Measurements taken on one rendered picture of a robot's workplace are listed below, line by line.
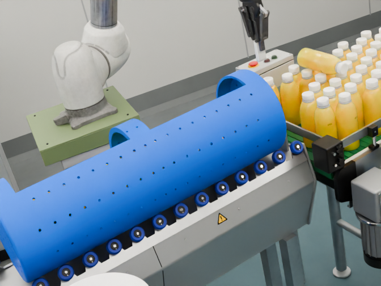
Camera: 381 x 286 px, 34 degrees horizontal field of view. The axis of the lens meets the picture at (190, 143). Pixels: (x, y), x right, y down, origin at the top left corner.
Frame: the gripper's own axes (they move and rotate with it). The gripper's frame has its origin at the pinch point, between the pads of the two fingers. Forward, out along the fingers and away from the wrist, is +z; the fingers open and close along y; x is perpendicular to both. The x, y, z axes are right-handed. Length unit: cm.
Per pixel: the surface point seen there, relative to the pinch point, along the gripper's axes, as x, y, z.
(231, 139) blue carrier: 25.0, -14.7, 15.6
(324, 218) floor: -61, 55, 128
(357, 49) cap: -47, 7, 19
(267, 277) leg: 9, 6, 92
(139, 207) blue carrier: 58, -15, 22
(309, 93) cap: -12.4, -6.1, 18.9
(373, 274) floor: -47, 8, 128
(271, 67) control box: -19.9, 23.2, 19.2
